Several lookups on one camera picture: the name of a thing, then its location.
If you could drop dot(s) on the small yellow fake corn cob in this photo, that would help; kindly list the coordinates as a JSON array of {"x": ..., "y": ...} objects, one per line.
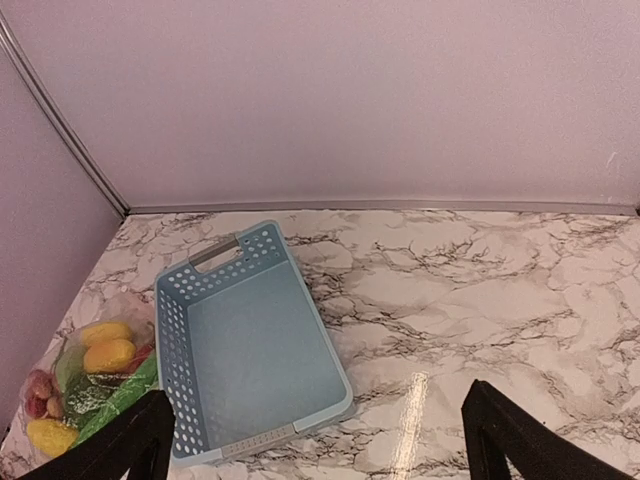
[{"x": 52, "y": 437}]

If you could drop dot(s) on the clear zip top bag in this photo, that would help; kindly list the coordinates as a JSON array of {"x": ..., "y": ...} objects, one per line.
[{"x": 90, "y": 376}]

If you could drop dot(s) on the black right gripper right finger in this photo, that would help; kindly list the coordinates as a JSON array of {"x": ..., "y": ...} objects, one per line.
[{"x": 498, "y": 432}]

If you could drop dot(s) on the red fake chili pepper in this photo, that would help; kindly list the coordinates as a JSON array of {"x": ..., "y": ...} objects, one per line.
[{"x": 139, "y": 358}]

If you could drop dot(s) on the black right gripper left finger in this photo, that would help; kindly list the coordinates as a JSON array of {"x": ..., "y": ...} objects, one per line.
[{"x": 135, "y": 445}]

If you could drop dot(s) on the light blue perforated plastic basket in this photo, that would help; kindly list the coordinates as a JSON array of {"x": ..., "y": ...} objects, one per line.
[{"x": 242, "y": 352}]

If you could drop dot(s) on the left aluminium corner post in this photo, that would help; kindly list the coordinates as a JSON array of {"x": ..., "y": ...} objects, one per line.
[{"x": 66, "y": 133}]

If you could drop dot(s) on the green fake cucumber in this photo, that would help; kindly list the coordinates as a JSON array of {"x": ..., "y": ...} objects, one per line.
[{"x": 144, "y": 379}]

